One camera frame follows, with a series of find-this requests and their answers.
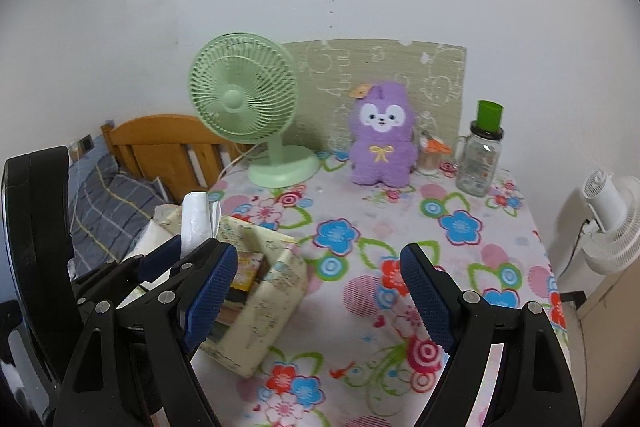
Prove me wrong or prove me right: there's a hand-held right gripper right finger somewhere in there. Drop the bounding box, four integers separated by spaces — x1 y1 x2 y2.
399 243 583 427

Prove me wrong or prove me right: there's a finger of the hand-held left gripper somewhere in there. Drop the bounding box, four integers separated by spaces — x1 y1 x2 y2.
117 238 221 308
75 234 183 303

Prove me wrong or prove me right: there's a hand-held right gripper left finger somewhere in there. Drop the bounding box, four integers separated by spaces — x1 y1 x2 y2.
52 239 239 427

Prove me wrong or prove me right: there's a clear plastic packet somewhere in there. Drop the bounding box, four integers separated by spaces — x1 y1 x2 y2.
181 191 223 255

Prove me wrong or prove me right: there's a yellow cartoon tissue packet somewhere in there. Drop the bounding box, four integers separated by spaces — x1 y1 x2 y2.
227 252 266 293

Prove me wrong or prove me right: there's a cream printed storage box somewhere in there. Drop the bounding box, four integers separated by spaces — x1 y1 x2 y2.
145 203 308 379

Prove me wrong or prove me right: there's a floral tablecloth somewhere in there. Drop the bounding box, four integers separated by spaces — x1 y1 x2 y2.
190 152 571 427

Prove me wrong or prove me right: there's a blue plaid bedding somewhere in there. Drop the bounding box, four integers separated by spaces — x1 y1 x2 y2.
67 152 168 280

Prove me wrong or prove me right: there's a cotton swab container orange lid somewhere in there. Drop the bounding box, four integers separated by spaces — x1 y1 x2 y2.
419 134 451 175

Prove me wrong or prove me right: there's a glass mug jar black lid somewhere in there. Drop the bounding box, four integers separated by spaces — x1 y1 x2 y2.
452 121 505 198

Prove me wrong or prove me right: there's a purple plush toy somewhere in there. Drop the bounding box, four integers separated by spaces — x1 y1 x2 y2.
348 80 419 186

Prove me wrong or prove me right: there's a black metal rack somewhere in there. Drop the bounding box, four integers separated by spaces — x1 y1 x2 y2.
555 289 587 315

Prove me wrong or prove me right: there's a green desk fan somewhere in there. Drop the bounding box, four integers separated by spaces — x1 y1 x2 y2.
188 33 321 190

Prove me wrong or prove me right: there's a beige door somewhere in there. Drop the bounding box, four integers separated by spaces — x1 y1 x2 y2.
575 277 640 408

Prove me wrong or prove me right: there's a green plastic cup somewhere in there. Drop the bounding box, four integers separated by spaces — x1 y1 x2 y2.
476 100 505 129

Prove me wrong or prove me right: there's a white floor fan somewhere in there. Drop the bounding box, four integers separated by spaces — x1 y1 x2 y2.
582 170 640 277

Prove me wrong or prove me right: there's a green printed board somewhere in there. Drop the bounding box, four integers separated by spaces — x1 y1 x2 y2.
280 38 469 158

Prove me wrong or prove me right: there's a pale desk fan cable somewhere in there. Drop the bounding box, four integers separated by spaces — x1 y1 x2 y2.
220 144 261 180

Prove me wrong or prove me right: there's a black fan cable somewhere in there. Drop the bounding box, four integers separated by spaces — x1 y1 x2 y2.
556 217 594 281

